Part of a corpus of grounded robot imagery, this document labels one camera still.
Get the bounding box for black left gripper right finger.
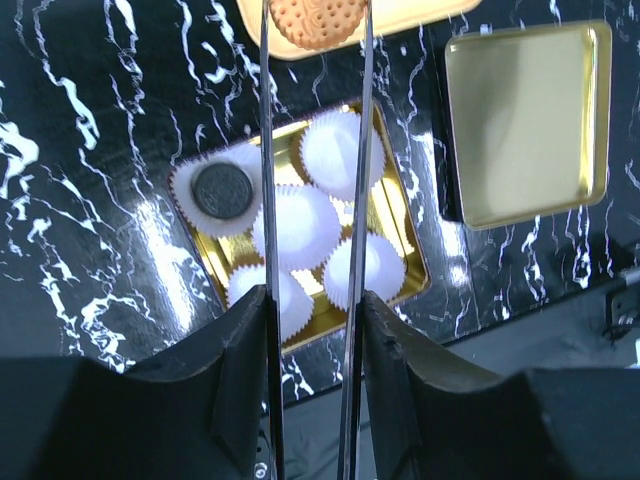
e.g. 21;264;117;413
363;293;639;479

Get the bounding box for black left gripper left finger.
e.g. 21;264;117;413
1;286;266;479

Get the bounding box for black sandwich cookie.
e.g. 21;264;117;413
192;163;254;220

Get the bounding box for metal tongs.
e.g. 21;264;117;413
253;25;379;479

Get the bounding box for tan round biscuit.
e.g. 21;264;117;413
268;0;368;50

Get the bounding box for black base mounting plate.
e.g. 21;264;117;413
279;269;640;480

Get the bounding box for white paper cup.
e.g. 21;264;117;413
227;265;314;343
323;233;405;311
299;110;361;202
275;185;342;271
169;143;262;238

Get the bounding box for decorated cookie tin box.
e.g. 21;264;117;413
168;101;429;350

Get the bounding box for gold tin lid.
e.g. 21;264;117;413
444;19;612;230

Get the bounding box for yellow plastic tray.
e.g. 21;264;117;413
234;0;484;62

